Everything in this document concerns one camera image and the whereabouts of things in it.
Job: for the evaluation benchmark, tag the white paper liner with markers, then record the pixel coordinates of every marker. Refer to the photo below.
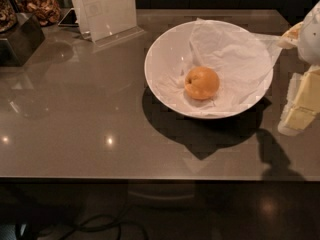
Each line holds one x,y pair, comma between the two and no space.
230,57

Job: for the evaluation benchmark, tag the white bowl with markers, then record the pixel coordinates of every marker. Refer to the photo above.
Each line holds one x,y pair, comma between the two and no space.
163,70

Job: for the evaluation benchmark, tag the dark metal box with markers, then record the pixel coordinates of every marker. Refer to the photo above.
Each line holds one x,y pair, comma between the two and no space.
19,43

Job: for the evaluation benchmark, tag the orange fruit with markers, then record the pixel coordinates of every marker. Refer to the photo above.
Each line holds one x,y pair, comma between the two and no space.
201,83

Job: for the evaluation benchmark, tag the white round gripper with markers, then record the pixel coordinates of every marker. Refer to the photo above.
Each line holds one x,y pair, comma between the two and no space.
310,35

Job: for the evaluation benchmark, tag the clear acrylic sign holder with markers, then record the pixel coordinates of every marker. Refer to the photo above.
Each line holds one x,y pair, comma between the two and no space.
105,22

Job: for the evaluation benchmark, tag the jar of nuts at edge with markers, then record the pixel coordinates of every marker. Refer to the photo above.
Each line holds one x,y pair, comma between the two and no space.
8,16

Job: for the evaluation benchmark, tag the jar of dried fruit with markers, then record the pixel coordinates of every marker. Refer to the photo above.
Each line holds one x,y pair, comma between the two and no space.
47,12

